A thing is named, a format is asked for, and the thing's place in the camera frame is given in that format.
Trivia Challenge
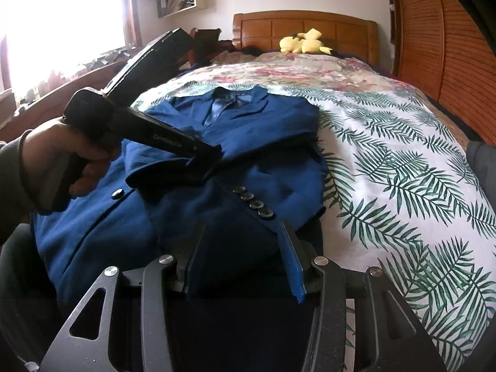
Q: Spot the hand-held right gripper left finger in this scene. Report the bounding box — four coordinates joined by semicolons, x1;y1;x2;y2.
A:
39;223;213;372

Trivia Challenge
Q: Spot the yellow plush toy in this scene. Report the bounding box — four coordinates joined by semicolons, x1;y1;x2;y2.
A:
280;28;333;56

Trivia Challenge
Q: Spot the long wooden desk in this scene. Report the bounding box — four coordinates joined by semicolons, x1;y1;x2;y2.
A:
0;52;137;141

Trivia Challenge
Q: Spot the blue suit jacket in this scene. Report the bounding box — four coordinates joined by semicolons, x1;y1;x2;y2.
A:
31;86;331;312

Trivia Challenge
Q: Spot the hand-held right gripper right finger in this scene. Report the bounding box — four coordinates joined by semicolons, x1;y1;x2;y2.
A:
279;221;462;372

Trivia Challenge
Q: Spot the grey folded cloth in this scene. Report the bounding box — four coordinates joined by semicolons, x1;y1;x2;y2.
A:
464;140;496;204

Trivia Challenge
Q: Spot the floral quilt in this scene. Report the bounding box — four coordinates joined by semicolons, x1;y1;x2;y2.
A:
176;51;432;98

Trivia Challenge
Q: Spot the wooden slatted wardrobe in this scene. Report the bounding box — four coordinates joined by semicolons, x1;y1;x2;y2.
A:
385;0;496;145

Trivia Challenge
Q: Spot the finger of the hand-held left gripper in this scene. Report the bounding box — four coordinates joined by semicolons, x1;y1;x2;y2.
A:
104;27;195;106
174;149;224;186

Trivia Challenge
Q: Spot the wooden bed headboard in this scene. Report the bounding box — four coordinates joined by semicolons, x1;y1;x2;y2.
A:
232;11;379;65

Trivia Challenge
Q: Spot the dark wooden chair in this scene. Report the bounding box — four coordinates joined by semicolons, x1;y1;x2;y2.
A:
189;27;223;71

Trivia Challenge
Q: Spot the bright window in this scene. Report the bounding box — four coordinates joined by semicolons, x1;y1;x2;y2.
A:
0;0;141;91

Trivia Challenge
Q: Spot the leaf print bed sheet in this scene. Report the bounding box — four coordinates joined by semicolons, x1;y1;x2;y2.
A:
132;81;496;372

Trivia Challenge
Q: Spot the person's left hand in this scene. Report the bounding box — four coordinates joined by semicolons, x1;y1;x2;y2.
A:
20;118;123;201

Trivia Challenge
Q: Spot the black clutter on desk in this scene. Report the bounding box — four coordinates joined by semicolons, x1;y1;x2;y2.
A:
87;48;133;67

